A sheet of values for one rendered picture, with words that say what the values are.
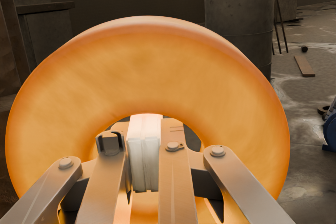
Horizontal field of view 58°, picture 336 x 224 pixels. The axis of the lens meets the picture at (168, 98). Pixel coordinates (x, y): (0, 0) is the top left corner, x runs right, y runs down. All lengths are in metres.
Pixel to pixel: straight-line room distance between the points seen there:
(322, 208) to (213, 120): 1.47
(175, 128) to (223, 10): 2.39
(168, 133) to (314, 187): 1.60
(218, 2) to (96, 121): 2.42
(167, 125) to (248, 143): 0.04
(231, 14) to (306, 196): 1.47
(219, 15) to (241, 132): 2.41
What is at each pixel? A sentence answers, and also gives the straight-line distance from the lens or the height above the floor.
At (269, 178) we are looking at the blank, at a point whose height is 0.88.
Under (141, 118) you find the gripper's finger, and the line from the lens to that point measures 0.15.
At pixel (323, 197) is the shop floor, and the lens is 1.68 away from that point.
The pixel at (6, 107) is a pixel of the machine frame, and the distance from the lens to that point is 0.39.
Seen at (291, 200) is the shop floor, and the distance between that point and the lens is 1.62.
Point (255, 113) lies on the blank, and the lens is 0.16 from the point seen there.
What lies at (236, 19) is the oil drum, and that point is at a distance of 2.51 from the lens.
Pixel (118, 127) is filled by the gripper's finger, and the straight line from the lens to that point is 0.16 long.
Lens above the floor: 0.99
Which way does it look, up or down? 20 degrees down
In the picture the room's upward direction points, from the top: 4 degrees counter-clockwise
